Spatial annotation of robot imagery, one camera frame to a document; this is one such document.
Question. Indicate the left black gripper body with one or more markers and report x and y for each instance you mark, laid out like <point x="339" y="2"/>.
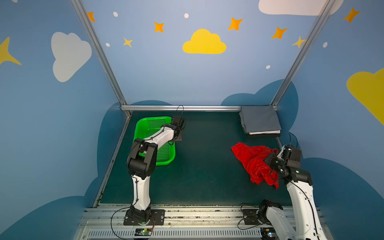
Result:
<point x="178" y="135"/>

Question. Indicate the folded white t shirt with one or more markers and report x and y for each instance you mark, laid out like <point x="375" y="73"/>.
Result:
<point x="277" y="132"/>

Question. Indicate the right green circuit board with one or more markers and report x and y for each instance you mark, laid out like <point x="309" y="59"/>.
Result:
<point x="268" y="234"/>

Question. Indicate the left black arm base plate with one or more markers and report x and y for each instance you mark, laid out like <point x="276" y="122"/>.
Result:
<point x="157" y="218"/>

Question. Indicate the green circuit board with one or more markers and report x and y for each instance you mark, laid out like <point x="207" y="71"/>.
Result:
<point x="143" y="232"/>
<point x="268" y="234"/>

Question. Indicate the folded grey t shirt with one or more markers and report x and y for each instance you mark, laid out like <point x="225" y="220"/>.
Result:
<point x="259" y="118"/>

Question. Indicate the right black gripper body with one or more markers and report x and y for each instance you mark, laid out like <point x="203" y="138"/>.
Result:
<point x="273" y="161"/>

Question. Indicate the green plastic mesh basket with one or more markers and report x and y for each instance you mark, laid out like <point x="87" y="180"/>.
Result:
<point x="147" y="127"/>

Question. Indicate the rear aluminium frame bar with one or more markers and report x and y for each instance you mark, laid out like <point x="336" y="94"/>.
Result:
<point x="181" y="108"/>

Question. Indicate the right aluminium frame post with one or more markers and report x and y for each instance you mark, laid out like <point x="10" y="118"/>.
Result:
<point x="304" y="50"/>

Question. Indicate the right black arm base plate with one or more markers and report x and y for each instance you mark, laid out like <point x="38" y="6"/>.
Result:
<point x="250" y="217"/>

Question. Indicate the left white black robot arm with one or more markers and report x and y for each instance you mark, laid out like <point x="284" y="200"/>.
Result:
<point x="141" y="164"/>

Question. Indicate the left green circuit board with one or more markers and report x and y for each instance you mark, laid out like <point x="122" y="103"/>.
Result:
<point x="143" y="232"/>

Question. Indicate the aluminium mounting rail bench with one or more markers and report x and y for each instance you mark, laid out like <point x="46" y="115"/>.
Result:
<point x="182" y="222"/>

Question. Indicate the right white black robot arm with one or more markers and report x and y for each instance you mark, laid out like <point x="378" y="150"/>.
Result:
<point x="308" y="226"/>

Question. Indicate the folded black t shirt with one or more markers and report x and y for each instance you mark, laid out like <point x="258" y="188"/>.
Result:
<point x="263" y="135"/>

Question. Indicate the left aluminium frame post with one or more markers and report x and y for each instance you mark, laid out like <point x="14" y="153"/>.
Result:
<point x="88" y="26"/>

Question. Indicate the aluminium frame post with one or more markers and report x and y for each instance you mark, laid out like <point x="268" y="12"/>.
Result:
<point x="88" y="26"/>
<point x="304" y="50"/>

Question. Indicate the red t shirt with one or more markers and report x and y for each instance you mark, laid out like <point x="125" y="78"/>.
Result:
<point x="252" y="159"/>

